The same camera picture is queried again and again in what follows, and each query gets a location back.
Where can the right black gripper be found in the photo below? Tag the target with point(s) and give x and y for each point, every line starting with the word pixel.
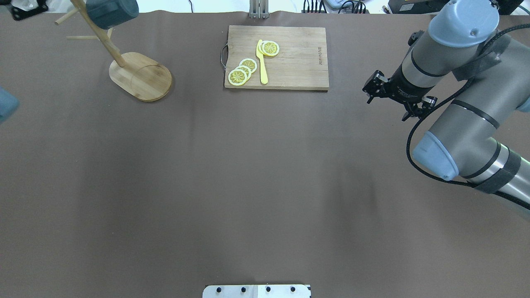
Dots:
pixel 403 89

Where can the dark teal mug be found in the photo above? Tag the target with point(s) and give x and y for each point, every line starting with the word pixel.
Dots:
pixel 109 13

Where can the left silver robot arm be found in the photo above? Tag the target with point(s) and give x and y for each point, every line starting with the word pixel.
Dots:
pixel 8 105

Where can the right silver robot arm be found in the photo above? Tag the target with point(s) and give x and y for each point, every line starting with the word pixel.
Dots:
pixel 462 78

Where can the wooden cup rack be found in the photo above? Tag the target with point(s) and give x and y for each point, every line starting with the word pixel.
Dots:
pixel 142 77

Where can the bamboo cutting board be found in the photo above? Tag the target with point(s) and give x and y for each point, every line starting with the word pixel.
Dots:
pixel 301 64

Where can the yellow toy knife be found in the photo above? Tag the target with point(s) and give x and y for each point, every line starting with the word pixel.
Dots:
pixel 262 68

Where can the lemon slice single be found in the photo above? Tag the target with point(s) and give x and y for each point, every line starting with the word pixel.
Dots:
pixel 269 48

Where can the lemon slice stack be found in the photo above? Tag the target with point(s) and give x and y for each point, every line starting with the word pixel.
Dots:
pixel 242 73

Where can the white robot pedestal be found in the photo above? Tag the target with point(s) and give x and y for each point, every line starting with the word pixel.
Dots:
pixel 258 291

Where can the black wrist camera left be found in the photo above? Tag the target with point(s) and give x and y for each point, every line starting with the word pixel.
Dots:
pixel 20 12

